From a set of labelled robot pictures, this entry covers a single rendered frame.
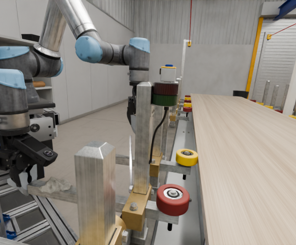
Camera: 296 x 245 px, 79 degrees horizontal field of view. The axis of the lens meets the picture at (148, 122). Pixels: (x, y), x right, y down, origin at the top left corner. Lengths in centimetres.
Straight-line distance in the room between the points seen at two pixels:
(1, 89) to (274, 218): 68
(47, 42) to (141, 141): 68
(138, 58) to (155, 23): 790
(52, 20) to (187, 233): 100
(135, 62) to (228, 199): 51
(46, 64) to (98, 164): 82
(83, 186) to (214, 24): 821
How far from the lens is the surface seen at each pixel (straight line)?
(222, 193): 53
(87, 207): 25
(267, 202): 55
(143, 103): 43
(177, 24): 837
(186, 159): 67
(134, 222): 49
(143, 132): 45
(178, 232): 80
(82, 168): 22
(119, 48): 72
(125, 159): 74
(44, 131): 83
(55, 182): 60
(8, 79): 56
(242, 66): 827
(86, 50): 61
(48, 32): 97
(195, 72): 808
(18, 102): 57
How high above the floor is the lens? 119
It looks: 15 degrees down
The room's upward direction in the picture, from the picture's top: 3 degrees clockwise
